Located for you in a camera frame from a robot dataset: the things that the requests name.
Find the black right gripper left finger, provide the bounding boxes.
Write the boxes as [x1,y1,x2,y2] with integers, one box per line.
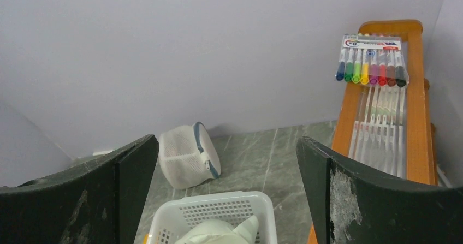
[1,134,159,243]

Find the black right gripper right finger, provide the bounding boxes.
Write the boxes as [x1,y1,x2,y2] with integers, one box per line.
[296,136,462,243]

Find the white mesh laundry bag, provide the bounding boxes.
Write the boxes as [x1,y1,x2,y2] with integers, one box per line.
[158,122,221,189]

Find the clear pen packs on rack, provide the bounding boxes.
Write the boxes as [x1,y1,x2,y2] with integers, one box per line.
[348,86,407,178]

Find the white plastic basket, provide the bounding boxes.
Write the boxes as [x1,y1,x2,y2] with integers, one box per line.
[144,191,278,243]

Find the orange wooden rack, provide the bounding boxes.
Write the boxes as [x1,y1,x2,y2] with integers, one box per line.
[306,19,438,244]

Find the white cloth in basket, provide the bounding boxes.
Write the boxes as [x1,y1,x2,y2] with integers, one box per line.
[176,215,259,244]

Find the colour marker pen pack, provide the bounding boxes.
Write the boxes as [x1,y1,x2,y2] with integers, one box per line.
[335,33,409,88]

